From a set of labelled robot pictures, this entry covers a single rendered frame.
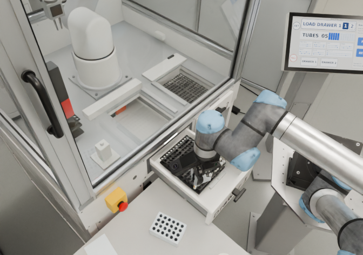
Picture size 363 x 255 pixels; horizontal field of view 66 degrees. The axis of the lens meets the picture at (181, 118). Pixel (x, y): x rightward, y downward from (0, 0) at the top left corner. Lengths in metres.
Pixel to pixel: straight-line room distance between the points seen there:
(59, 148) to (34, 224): 1.46
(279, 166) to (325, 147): 0.73
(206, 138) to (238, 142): 0.09
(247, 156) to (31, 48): 0.54
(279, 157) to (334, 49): 0.68
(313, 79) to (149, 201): 1.24
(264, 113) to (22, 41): 0.56
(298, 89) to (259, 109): 1.21
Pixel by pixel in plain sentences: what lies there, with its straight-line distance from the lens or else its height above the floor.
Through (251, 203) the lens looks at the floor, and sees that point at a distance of 2.20.
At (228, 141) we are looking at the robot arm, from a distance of 0.76.
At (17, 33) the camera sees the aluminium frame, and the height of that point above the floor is 1.62.
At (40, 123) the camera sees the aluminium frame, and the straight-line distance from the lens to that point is 0.73.
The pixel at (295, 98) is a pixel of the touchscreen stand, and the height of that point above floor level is 0.66.
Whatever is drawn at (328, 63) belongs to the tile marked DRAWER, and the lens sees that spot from 1.77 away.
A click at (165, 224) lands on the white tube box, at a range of 1.19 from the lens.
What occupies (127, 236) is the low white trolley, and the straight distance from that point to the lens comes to 1.22.
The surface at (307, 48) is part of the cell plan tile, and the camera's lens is 1.72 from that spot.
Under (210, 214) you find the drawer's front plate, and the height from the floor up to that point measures 0.92.
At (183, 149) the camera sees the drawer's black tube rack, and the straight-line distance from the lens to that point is 1.24.
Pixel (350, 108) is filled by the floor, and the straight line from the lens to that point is 3.23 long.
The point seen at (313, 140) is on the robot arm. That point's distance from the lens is 0.75.
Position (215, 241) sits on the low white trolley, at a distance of 1.22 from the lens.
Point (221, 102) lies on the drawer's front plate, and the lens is 1.43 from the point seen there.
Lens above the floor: 1.90
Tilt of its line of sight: 48 degrees down
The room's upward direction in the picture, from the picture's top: 4 degrees clockwise
